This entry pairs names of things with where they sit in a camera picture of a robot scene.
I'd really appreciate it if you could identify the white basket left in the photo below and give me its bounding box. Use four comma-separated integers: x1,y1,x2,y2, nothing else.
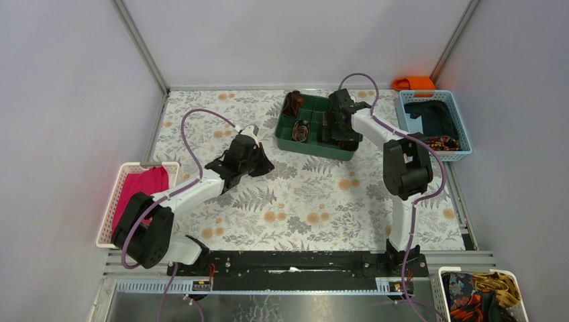
95,161,180,249

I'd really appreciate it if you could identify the brown rolled tie back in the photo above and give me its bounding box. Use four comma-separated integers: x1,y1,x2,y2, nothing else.
281,91,304,118

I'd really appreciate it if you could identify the purple cable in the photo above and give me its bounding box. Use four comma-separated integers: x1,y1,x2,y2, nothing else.
121,108,243,322
338,72,448,322

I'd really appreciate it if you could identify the gold yellow tie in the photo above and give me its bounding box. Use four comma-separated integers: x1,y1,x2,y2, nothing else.
472,272,522,308

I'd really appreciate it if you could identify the white basket bottom right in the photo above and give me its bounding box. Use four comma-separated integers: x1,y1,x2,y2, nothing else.
429,266,528,321

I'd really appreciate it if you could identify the floral tablecloth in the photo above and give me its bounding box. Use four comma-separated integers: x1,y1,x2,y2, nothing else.
151,89,466,252

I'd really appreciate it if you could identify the orange cloth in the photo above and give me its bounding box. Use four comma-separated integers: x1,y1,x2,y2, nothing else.
392,76,436,97

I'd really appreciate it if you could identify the colourful patterned tie in basket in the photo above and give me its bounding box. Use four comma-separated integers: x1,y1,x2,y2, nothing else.
427,136,461,151

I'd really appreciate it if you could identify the dark navy cloth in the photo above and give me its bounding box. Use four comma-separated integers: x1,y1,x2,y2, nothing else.
404,100,458,140

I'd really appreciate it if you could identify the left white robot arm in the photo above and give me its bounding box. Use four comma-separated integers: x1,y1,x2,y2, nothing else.
111,131,274,276

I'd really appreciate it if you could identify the white basket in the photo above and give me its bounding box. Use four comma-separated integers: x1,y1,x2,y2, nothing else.
95,161,180,249
429,266,528,321

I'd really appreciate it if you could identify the striped rolled tie in tray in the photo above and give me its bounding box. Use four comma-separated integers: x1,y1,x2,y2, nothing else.
291,119,311,143

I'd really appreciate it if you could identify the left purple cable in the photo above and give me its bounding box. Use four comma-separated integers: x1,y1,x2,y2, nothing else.
121,108,243,322

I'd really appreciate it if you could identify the magenta cloth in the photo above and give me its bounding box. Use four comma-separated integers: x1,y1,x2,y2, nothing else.
111,166,169,232

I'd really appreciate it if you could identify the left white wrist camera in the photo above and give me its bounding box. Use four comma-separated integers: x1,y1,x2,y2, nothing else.
234,124,259,146

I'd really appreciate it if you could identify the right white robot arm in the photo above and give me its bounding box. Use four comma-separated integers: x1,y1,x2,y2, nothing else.
323,89,433,276

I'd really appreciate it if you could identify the light blue plastic basket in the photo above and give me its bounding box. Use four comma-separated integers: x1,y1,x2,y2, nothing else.
396,90,472,162

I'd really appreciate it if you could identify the green compartment organizer tray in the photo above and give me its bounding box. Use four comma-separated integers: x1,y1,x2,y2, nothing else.
274,93,359,161

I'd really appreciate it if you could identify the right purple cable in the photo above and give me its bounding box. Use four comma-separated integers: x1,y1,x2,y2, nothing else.
338,72,448,322

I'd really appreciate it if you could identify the orange black floral tie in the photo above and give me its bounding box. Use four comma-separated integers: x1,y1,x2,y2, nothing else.
442,272,504,321

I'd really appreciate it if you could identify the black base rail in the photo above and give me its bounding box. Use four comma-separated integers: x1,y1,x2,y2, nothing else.
167,251,429,291

